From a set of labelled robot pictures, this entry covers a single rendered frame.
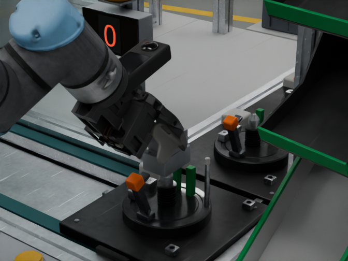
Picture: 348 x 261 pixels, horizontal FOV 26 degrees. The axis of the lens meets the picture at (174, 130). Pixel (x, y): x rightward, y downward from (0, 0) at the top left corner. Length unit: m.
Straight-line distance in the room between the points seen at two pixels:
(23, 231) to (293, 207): 0.43
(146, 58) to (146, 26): 0.22
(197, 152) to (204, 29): 1.06
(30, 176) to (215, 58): 0.88
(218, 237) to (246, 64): 1.03
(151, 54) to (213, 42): 1.26
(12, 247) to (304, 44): 0.52
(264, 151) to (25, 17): 0.61
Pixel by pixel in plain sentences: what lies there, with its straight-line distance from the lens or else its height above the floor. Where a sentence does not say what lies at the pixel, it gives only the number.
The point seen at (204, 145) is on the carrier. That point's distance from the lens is 1.41.
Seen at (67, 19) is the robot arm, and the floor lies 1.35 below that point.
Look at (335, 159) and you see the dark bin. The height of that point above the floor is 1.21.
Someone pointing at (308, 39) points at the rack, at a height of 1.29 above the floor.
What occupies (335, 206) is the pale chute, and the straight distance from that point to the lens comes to 1.01.
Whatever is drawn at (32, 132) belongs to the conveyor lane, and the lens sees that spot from 1.53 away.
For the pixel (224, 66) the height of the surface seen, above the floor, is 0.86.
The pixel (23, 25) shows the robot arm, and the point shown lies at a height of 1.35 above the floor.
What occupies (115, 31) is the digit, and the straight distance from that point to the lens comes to 1.26.
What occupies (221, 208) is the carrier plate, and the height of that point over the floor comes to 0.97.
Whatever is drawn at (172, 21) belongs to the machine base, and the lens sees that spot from 2.47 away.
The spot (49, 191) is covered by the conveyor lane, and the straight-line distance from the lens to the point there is 1.38.
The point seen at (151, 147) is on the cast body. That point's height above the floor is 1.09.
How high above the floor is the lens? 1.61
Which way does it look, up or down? 26 degrees down
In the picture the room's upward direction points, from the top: straight up
